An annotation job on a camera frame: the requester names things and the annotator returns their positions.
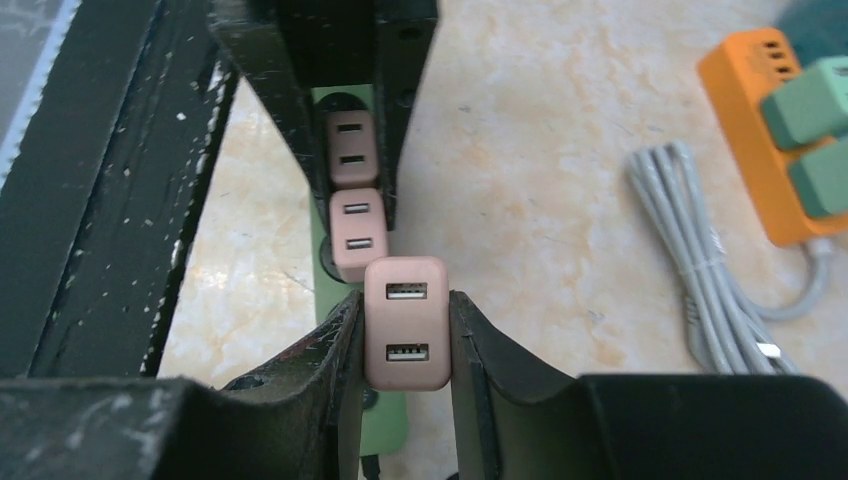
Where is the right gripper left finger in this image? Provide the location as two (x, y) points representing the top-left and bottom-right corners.
(1, 291), (364, 479)

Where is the grey cable of green strip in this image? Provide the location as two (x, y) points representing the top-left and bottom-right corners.
(625, 140), (835, 376)

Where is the pink charger plug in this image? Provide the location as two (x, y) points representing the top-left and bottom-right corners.
(329, 188), (389, 283)
(364, 256), (452, 392)
(326, 110), (379, 189)

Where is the teal plastic basin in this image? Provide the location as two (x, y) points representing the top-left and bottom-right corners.
(775, 0), (847, 67)

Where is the green charger plug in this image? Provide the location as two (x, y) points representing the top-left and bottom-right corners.
(789, 137), (847, 219)
(760, 56), (847, 151)

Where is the green charger plug left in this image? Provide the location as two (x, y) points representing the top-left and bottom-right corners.
(789, 137), (847, 219)

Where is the green charger plug right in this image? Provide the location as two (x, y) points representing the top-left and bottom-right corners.
(760, 56), (847, 151)

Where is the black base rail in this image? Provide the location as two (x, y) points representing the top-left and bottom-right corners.
(1, 1), (237, 378)

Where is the orange power strip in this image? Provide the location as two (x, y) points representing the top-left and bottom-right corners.
(697, 27), (847, 247)

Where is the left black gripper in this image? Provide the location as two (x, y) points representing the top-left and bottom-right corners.
(208, 0), (439, 231)

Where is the green power strip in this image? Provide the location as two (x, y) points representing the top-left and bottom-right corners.
(310, 84), (408, 456)

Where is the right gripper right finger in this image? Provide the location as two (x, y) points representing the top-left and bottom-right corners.
(450, 291), (847, 479)

